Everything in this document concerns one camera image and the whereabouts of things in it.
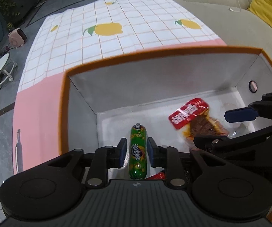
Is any green sausage stick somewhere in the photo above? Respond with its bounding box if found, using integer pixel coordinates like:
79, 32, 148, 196
128, 123, 147, 180

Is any red duck meat vacuum pack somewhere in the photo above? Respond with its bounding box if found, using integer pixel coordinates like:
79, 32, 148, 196
168, 97, 229, 148

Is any red peanut snack bag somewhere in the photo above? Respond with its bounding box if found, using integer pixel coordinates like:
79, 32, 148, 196
146, 170, 166, 180

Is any orange cardboard box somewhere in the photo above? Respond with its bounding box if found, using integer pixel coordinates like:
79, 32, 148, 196
58, 45, 272, 222

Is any beige sofa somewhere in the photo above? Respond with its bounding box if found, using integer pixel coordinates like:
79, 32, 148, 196
173, 0, 272, 60

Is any lemon grid tablecloth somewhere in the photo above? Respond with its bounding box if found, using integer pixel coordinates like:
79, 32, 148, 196
12, 0, 229, 176

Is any white round stool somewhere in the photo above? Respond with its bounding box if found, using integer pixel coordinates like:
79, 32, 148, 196
0, 53, 18, 89

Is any pink small heater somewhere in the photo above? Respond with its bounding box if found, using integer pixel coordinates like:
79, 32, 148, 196
8, 28, 27, 48

